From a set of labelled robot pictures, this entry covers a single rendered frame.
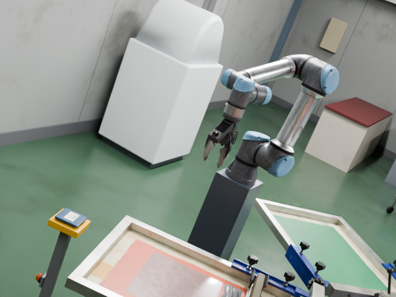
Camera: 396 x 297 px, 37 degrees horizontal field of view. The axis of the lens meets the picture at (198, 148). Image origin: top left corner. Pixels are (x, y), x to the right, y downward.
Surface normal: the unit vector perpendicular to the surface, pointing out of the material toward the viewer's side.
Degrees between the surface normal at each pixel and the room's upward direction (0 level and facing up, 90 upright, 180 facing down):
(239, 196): 90
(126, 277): 0
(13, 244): 0
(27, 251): 0
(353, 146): 90
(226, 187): 90
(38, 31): 90
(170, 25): 80
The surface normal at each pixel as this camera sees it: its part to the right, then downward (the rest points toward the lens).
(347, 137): -0.44, 0.13
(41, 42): 0.82, 0.45
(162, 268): 0.35, -0.88
